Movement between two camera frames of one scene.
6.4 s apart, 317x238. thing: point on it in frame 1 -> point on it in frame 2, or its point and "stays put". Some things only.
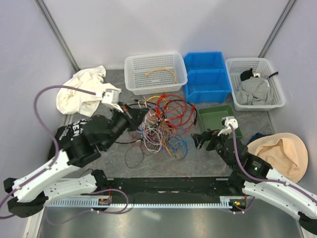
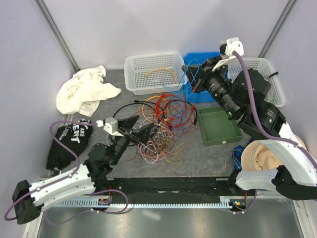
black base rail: x=171 y=189 stays put
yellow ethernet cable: x=149 y=72 stays put
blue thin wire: x=186 y=148 -> x=180 y=91
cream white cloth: x=73 y=101 stays put
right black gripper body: x=216 y=142 -> x=207 y=72
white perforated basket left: x=155 y=74 stays put
